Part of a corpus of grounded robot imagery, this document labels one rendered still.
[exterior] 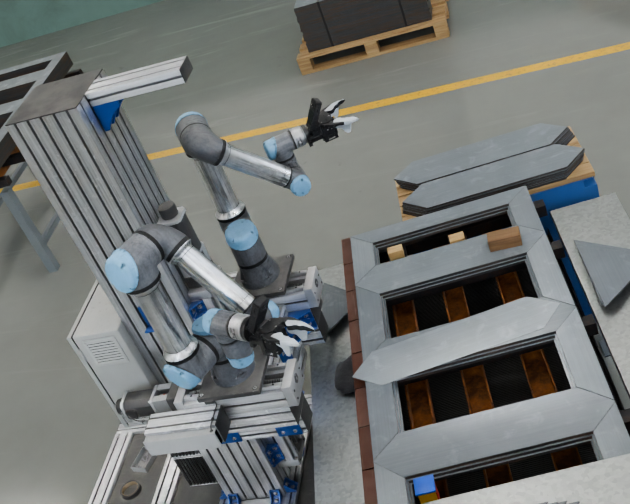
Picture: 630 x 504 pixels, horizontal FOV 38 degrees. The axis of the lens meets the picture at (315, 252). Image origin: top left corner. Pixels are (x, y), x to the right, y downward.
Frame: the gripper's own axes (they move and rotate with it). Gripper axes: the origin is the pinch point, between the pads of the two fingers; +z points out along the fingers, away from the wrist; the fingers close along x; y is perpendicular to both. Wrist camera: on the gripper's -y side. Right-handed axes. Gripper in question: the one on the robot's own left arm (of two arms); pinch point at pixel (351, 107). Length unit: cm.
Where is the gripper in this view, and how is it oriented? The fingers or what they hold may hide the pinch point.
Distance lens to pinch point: 343.3
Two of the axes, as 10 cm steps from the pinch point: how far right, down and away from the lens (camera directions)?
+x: 3.2, 5.8, -7.5
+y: 2.8, 7.0, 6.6
